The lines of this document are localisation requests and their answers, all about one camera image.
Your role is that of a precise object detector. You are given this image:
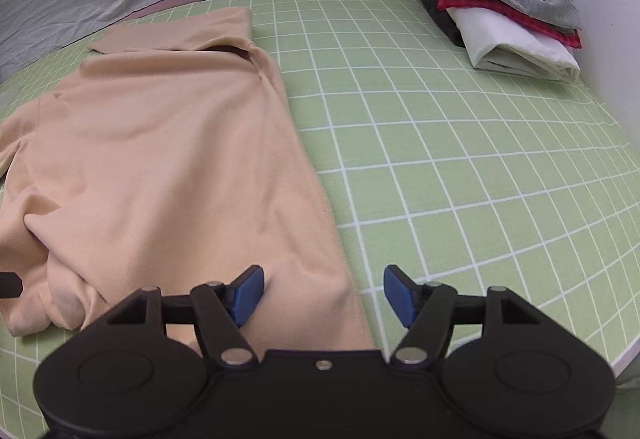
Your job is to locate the green grid cutting mat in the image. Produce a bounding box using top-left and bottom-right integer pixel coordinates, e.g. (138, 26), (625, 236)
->
(0, 0), (640, 439)

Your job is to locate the folded red checked garment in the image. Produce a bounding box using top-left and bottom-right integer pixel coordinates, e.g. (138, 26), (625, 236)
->
(436, 0), (582, 49)

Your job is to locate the folded white garment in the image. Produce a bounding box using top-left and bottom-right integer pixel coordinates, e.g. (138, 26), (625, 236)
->
(446, 8), (580, 83)

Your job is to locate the folded black garment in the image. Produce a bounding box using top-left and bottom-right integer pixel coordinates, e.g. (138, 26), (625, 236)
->
(420, 0), (465, 48)

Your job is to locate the beige long sleeve shirt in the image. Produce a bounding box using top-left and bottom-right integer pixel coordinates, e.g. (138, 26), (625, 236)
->
(1, 7), (373, 352)

